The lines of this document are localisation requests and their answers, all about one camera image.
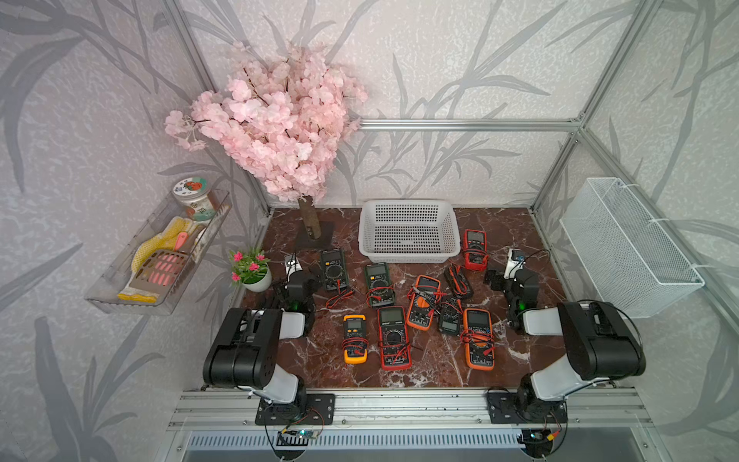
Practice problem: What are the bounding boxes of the dark green multimeter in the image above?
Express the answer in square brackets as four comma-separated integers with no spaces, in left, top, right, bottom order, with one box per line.
[319,248,349,292]
[364,262,396,308]

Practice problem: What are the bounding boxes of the small red multimeter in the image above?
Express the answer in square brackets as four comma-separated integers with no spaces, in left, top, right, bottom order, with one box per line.
[462,229,489,271]

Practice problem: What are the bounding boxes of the orange Victor multimeter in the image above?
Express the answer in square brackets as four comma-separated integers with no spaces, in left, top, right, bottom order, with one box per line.
[406,275,443,331]

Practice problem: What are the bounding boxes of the large red Aneng multimeter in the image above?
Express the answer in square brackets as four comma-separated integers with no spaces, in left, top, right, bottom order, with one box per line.
[377,306,412,371]

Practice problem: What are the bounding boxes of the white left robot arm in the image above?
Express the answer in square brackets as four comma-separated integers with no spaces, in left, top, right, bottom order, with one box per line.
[202,271,319,409]

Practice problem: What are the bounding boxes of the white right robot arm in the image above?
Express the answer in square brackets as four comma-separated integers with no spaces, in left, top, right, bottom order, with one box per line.
[484,269,647,414]

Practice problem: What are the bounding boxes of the orange multimeter front right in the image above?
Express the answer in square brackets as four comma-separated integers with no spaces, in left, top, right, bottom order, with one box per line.
[461,308,496,372]

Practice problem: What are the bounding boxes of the slim black multimeter with probes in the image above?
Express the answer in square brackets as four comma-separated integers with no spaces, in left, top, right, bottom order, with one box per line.
[444,264,473,300]

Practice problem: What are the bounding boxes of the small black multimeter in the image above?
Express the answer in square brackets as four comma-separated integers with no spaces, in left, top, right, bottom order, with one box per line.
[437,296,463,337]

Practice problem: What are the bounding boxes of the yellow Aneng multimeter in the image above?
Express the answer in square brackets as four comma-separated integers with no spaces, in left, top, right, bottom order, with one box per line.
[342,315,369,365]

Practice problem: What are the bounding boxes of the white plastic perforated basket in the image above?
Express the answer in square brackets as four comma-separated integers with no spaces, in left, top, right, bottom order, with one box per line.
[358,199,461,264]

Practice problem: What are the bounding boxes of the small potted pink flowers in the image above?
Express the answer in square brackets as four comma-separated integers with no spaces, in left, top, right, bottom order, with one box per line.
[230,248,273,293]

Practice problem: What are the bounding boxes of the pink brown grater tool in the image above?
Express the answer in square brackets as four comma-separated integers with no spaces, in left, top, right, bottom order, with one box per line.
[129,233,189,298]

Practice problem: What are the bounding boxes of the jar with strawberry lid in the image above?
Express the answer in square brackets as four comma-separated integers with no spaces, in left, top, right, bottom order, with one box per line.
[171,176,217,221]

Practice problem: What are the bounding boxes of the pink cherry blossom tree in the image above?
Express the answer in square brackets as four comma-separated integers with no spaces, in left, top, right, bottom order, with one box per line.
[165,42,368,246]

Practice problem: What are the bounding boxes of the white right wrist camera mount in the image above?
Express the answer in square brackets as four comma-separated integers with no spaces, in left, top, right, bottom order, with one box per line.
[503,248,527,279]

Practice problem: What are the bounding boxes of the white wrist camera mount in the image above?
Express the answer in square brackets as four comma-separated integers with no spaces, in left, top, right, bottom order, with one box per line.
[284,253,302,279]
[503,248,527,279]

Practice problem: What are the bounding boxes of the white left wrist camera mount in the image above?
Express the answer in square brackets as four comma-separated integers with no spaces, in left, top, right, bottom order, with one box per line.
[284,253,302,279]

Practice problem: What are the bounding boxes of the white wire mesh basket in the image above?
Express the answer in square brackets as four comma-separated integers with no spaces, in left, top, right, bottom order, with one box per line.
[560,177,704,319]

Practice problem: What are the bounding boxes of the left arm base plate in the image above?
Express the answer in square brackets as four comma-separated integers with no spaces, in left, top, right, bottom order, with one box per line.
[255,393,336,427]

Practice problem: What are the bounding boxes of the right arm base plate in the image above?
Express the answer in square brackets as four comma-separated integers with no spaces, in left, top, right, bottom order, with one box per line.
[485,389,568,425]

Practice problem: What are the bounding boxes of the clear acrylic wall shelf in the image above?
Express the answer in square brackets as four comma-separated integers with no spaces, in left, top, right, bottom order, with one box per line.
[85,189,232,316]

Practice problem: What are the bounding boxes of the aluminium front rail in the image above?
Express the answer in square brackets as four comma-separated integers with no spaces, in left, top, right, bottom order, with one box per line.
[167,387,654,431]

